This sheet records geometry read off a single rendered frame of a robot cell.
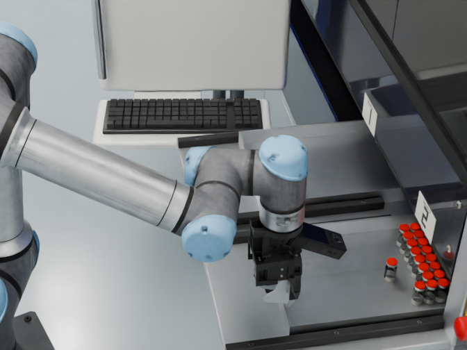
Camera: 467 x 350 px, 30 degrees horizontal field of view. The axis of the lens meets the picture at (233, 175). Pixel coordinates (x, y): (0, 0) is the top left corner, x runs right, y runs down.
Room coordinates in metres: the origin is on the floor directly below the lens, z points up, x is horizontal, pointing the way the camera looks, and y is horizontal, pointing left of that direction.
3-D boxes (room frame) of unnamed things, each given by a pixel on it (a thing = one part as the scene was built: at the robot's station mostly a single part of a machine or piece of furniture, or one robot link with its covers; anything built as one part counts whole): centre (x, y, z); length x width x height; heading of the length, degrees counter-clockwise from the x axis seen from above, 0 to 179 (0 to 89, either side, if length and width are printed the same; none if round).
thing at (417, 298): (1.14, -0.35, 0.91); 0.02 x 0.02 x 0.05
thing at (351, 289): (1.20, -0.25, 0.90); 0.34 x 0.26 x 0.04; 101
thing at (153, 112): (1.84, 0.13, 0.82); 0.40 x 0.14 x 0.02; 92
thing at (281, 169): (1.10, -0.08, 1.22); 0.09 x 0.08 x 0.11; 85
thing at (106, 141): (1.87, 0.13, 0.79); 0.45 x 0.28 x 0.03; 92
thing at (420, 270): (1.22, -0.36, 0.91); 0.18 x 0.02 x 0.05; 11
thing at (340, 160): (1.54, -0.20, 0.90); 0.34 x 0.26 x 0.04; 101
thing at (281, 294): (1.08, -0.09, 0.95); 0.06 x 0.03 x 0.09; 101
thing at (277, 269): (1.09, -0.08, 1.06); 0.09 x 0.08 x 0.12; 101
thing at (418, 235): (1.22, -0.38, 0.91); 0.18 x 0.02 x 0.05; 11
